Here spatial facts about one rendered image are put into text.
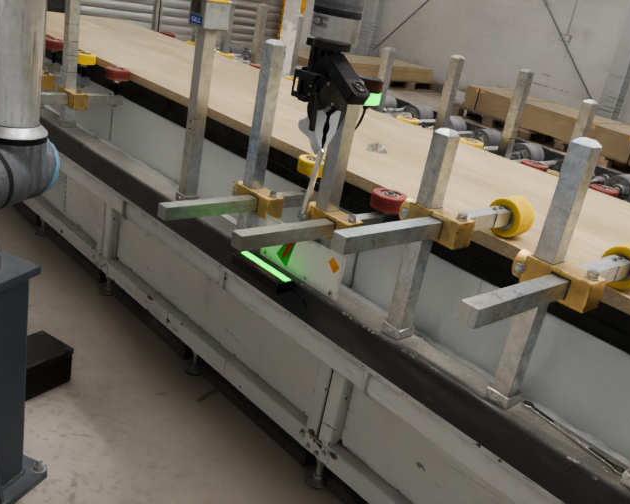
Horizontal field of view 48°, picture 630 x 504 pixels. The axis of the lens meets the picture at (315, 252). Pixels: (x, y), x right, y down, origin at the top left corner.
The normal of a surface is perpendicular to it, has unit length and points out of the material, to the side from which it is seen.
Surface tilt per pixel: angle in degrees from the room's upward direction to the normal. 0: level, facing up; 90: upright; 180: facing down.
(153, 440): 0
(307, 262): 90
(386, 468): 90
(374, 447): 88
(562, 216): 90
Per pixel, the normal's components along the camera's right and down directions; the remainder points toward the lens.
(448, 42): -0.77, 0.10
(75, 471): 0.18, -0.91
